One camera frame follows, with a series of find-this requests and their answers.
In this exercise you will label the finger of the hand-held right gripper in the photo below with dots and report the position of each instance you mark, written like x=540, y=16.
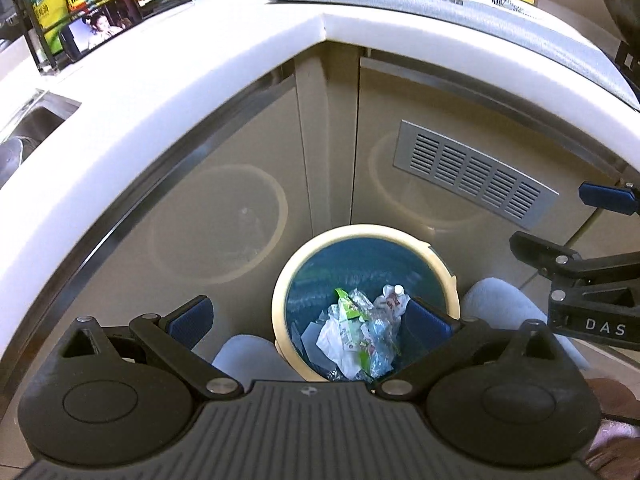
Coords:
x=540, y=252
x=600, y=193

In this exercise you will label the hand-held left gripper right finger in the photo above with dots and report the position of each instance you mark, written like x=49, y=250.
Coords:
x=427, y=320

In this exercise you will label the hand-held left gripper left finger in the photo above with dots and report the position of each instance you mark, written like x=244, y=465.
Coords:
x=192, y=317

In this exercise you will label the white spout pouch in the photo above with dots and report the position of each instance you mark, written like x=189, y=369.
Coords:
x=392, y=302

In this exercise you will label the trash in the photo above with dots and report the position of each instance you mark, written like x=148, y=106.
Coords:
x=380, y=340

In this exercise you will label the green and white pouch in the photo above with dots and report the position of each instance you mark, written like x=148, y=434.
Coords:
x=345, y=307

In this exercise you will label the cream rimmed trash bin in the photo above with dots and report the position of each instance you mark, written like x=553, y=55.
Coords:
x=350, y=260

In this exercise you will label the person's right leg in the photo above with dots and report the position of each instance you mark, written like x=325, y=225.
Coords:
x=500, y=300

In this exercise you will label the person's leg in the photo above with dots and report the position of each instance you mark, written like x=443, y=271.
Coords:
x=500, y=300
x=245, y=357

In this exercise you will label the person's left leg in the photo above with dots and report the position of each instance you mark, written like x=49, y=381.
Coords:
x=245, y=357

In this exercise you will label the person's right foot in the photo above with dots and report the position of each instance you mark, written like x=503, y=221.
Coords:
x=615, y=395

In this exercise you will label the white crumpled wrapper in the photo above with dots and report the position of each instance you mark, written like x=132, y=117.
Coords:
x=332, y=340

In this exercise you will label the grey metal vent grille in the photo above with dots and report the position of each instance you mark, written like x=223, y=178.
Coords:
x=475, y=170

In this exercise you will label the pink slipper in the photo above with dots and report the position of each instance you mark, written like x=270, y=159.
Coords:
x=617, y=440

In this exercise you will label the black gas stove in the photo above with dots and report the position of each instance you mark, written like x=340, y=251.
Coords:
x=631, y=60

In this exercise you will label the black wok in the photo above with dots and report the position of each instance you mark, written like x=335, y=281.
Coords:
x=620, y=5

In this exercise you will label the grey fabric mat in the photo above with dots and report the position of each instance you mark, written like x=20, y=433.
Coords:
x=500, y=25

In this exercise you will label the steel kitchen sink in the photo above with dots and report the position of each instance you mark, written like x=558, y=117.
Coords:
x=25, y=130

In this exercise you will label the black smartphone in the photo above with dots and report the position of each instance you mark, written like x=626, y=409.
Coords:
x=100, y=27

